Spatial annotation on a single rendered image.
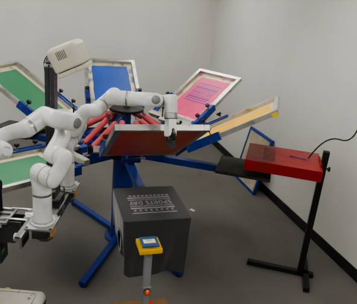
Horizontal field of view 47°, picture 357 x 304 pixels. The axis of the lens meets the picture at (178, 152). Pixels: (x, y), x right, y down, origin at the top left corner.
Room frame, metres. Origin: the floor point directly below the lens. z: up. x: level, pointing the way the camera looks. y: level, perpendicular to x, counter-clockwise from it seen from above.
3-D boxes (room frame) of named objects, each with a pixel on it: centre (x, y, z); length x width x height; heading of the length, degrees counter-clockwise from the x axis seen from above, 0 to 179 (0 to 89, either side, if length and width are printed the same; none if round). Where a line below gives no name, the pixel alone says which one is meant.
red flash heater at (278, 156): (3.30, -0.89, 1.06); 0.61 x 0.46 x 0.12; 78
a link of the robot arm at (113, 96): (2.31, 0.42, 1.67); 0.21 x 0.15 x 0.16; 88
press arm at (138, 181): (3.01, 0.31, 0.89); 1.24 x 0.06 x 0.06; 18
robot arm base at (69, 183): (2.29, 0.68, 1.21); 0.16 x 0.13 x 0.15; 91
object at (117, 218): (2.49, 0.33, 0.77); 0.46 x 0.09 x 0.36; 18
